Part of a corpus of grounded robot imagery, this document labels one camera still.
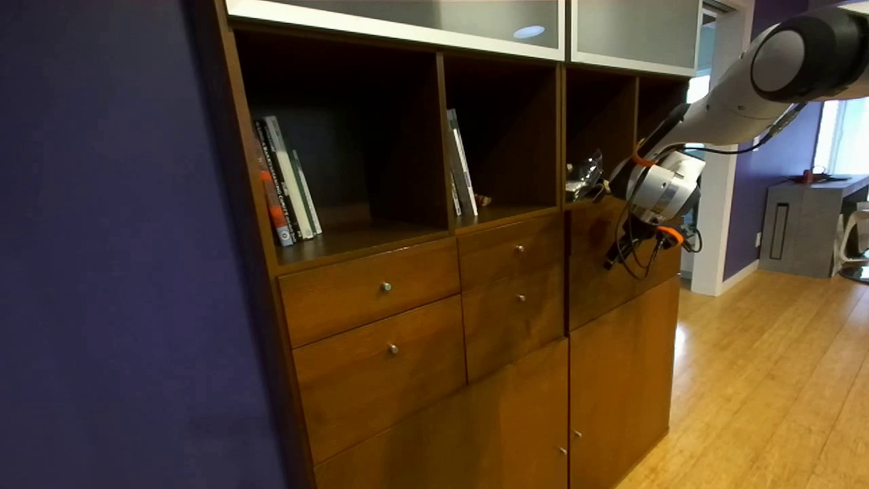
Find large wooden shelf cabinet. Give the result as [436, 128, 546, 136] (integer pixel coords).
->
[185, 0, 709, 489]

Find silver metal shelf object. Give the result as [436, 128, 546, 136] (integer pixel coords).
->
[565, 148, 610, 203]

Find wide frosted glass door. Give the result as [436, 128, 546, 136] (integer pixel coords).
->
[225, 0, 569, 64]

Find grey low cabinet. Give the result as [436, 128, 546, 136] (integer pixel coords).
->
[757, 174, 869, 280]

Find narrow wooden cabinet door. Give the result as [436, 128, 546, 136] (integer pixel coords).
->
[568, 275, 681, 489]

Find books in left cubby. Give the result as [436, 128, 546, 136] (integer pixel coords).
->
[260, 114, 317, 245]

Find medium wooden drawer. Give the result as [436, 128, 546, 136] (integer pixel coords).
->
[455, 208, 568, 292]
[461, 261, 569, 385]

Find black looped gripper cable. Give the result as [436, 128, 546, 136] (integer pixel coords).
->
[621, 222, 707, 280]

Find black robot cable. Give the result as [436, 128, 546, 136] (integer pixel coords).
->
[633, 98, 810, 158]

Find dark book orange dots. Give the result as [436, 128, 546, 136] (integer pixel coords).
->
[252, 118, 298, 249]

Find wide wooden drawer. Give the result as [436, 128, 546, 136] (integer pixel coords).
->
[292, 292, 469, 463]
[276, 237, 461, 351]

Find white office chair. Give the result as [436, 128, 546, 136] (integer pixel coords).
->
[830, 200, 869, 284]

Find grey thin book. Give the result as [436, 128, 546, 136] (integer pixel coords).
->
[290, 146, 326, 238]

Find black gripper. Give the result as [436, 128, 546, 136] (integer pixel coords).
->
[602, 211, 673, 272]

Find narrow frosted glass door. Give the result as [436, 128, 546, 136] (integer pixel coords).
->
[568, 0, 702, 79]

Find wide wooden cabinet door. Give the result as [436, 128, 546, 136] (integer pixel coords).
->
[309, 337, 569, 489]

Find white leaning book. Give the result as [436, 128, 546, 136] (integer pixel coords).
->
[442, 105, 481, 224]

